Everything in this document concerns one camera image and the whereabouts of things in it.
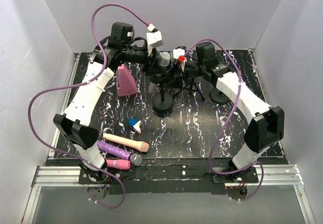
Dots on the black tripod microphone stand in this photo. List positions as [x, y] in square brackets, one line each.
[191, 87]

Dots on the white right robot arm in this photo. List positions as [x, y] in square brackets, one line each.
[265, 123]

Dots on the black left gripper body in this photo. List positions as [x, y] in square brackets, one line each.
[135, 54]

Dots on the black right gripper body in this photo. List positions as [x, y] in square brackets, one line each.
[193, 72]

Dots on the pink wedge-shaped box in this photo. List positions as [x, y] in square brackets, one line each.
[126, 84]

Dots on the purple glitter microphone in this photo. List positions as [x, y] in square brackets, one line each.
[133, 158]

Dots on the beige microphone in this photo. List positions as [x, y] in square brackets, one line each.
[138, 145]

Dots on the blue and white small block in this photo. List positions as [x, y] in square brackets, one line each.
[135, 125]

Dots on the black round-base stand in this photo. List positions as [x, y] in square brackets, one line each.
[162, 101]
[217, 96]

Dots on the black tripod shock-mount stand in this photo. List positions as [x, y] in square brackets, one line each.
[181, 49]

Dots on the silver microphone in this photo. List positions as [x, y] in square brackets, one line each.
[164, 61]

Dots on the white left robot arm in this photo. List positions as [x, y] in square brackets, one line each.
[109, 54]

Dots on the aluminium frame rail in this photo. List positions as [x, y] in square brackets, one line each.
[188, 132]

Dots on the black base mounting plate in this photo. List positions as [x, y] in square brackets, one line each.
[186, 175]

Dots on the pink plastic microphone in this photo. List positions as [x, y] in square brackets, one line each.
[120, 164]

